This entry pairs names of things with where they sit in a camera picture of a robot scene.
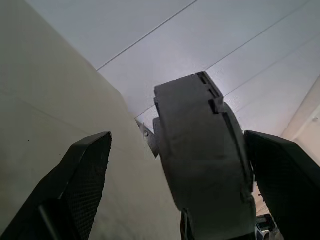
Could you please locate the grey motor housing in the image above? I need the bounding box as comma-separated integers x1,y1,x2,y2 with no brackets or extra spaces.
152,71,258,240

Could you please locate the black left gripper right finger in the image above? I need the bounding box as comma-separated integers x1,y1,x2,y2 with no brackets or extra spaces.
243,129,320,240

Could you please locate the dark background box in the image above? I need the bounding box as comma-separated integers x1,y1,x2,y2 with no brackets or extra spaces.
255,213,276,233

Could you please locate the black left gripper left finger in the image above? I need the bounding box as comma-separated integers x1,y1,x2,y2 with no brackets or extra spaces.
0,131,113,240

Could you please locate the metal table corner bracket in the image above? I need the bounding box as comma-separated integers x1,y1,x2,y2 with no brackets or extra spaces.
136,119,161,159

